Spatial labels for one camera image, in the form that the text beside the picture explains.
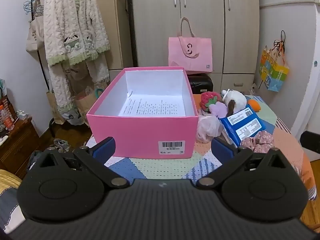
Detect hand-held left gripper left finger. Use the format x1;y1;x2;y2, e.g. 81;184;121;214
37;137;129;188

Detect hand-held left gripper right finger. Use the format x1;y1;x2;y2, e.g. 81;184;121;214
196;137;285;188

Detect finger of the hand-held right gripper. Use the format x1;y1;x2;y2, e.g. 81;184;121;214
299;131;320;161

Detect white plastic bag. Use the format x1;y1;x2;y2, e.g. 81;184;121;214
196;115;223;143

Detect blue wet wipes packet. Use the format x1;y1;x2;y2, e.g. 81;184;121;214
221;117;266;147

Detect white snack packet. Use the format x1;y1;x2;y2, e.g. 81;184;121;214
219;107;256;130

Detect pink cardboard box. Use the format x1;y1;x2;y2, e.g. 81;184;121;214
86;66;199;159

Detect pink floral scrunchie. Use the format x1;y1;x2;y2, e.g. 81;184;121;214
240;130;275;153

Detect purple plush toy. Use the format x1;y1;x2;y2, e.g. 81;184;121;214
209;102;228;118

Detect white and brown plush toy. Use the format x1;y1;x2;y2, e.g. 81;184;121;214
221;89;248;115

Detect strawberry plush toy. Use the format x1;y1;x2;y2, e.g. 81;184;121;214
200;91;222;112

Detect orange plush toy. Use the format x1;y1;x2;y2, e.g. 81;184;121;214
247;99;262;112

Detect pair of shoes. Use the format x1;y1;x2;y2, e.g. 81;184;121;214
49;138;73;153

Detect patchwork tablecloth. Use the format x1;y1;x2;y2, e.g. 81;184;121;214
85;94;318;201

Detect printed paper sheet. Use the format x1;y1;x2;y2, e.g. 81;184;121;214
117;91;186;118

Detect plain brown paper bag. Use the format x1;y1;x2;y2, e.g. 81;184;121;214
46;90;66;125

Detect black suitcase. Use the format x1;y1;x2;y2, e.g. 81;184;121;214
187;73;214;95

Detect fluffy white pajama pants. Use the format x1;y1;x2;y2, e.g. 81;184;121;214
48;54;111;126

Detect colourful paper bag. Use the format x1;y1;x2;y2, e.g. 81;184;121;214
259;46;290;92

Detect wooden nightstand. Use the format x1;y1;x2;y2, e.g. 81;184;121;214
0;116;41;178

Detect pink tote bag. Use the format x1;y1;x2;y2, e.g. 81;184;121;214
168;17;213;75

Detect yellow blanket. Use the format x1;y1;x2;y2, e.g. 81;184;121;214
0;169;22;190

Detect red snack packet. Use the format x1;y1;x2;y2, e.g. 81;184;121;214
0;97;16;131

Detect black clothes rack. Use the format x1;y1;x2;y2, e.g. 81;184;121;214
29;0;57;138

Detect grey blue bedding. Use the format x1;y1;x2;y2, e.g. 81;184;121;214
0;187;27;233

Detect fluffy white pajama jacket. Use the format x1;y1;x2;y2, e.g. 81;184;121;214
43;0;111;67

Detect beige canvas tote bag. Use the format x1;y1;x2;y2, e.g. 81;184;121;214
26;0;46;53

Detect beige wardrobe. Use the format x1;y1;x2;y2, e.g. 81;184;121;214
129;0;261;96

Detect brown bag with teal handles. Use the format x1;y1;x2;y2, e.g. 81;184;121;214
75;81;108;127

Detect hanging cord bundle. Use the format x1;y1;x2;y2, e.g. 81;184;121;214
273;30;287;56

